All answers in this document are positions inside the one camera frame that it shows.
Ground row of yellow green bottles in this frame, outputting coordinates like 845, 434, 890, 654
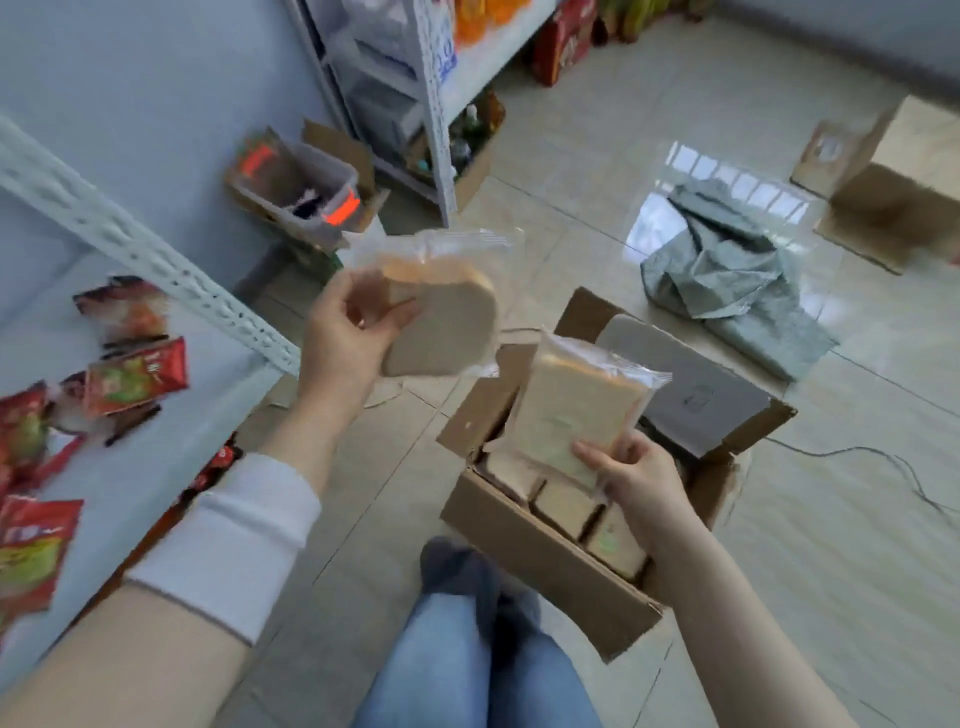
596, 0, 715, 45

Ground person's dark grey sock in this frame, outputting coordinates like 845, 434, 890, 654
418, 535, 543, 627

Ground square bread slice packet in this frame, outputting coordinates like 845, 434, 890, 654
483, 328, 673, 496

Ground person's left hand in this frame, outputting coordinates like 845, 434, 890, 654
297, 267, 423, 418

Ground red packets under shelf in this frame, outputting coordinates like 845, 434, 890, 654
183, 442, 245, 492

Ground red printed carton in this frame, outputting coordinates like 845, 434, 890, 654
531, 0, 601, 88

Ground white and blue packet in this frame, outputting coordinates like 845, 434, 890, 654
427, 11, 460, 85

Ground person's blue jeans leg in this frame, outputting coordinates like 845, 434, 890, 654
351, 591, 603, 728

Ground clear bin with orange handles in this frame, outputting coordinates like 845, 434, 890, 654
228, 127, 363, 253

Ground bread packet in box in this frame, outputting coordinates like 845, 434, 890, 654
480, 448, 545, 505
585, 506, 650, 580
531, 480, 605, 543

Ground red snack packet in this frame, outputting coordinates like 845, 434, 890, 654
72, 275, 171, 348
45, 371, 162, 451
82, 336, 190, 418
0, 495, 85, 620
0, 381, 52, 481

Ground tall white metal shelf unit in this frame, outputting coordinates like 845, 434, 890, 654
283, 0, 565, 228

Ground crumpled grey plastic bag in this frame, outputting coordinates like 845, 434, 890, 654
639, 178, 840, 385

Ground cardboard box of bottles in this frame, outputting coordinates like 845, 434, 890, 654
403, 88, 508, 216

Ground open brown cardboard box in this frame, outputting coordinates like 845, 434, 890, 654
437, 287, 798, 666

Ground closed brown cardboard box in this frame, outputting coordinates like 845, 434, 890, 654
789, 93, 960, 276

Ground round-topped bread slice packet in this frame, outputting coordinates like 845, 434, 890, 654
341, 228, 526, 380

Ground row of orange drink bottles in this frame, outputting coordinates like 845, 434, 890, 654
450, 0, 535, 48

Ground white metal shelf rack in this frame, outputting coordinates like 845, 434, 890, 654
0, 114, 303, 676

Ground white arm sleeve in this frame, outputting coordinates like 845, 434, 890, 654
123, 452, 324, 648

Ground person's left forearm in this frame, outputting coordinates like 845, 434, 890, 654
0, 390, 376, 728

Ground person's right hand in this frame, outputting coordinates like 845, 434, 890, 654
571, 431, 711, 561

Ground person's right forearm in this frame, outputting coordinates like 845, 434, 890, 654
637, 517, 858, 728

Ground thin dark floor cable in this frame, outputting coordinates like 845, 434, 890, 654
763, 436, 960, 520

